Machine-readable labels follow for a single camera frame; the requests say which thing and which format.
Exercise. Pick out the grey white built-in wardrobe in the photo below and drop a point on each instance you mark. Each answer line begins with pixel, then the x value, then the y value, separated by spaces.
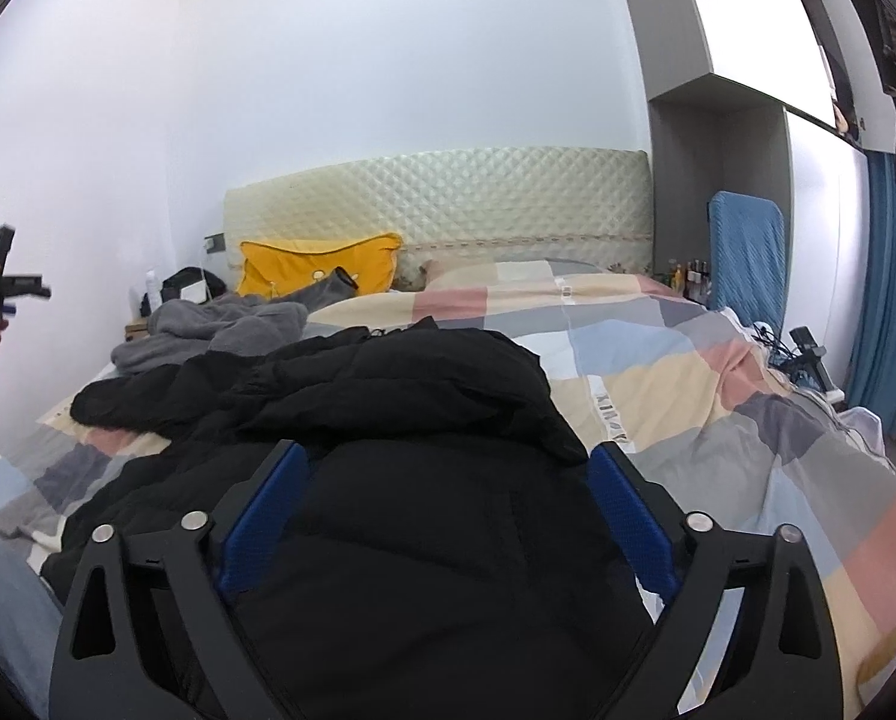
pixel 718 127

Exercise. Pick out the grey fleece robe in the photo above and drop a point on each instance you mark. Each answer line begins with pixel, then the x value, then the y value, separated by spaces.
pixel 193 322

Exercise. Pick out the black puffer jacket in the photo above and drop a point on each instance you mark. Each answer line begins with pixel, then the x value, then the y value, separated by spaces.
pixel 418 502

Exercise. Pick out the blue covered chair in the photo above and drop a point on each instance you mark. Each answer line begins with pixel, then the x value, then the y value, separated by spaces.
pixel 748 255

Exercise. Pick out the checkered pillow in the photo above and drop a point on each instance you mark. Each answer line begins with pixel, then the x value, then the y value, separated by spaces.
pixel 436 274

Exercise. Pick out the black device on stand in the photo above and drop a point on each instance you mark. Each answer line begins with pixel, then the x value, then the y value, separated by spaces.
pixel 808 352

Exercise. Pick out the grey wall socket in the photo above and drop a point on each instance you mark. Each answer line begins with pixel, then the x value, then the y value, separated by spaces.
pixel 214 243

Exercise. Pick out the yellow pillow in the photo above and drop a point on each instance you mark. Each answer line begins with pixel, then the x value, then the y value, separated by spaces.
pixel 305 262

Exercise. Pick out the cream quilted headboard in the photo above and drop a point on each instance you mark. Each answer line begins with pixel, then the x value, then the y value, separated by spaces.
pixel 455 195

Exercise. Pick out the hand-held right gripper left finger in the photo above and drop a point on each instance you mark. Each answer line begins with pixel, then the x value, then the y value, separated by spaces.
pixel 268 510

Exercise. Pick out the blue curtain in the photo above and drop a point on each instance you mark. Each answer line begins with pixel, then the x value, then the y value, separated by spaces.
pixel 886 277

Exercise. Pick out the row of small bottles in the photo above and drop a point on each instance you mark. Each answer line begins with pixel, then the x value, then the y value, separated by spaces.
pixel 688 281

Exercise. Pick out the white bottle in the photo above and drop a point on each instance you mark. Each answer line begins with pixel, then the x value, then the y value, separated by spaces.
pixel 150 289

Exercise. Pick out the checkered pastel duvet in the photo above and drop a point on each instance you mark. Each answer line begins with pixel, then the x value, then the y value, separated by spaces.
pixel 680 390

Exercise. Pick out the wooden nightstand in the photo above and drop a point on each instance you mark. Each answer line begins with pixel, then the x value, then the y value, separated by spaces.
pixel 136 328

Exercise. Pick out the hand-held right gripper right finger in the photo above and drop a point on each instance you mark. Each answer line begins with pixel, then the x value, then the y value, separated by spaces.
pixel 631 510

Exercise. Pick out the black bag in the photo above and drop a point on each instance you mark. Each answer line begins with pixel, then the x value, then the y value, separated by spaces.
pixel 185 285

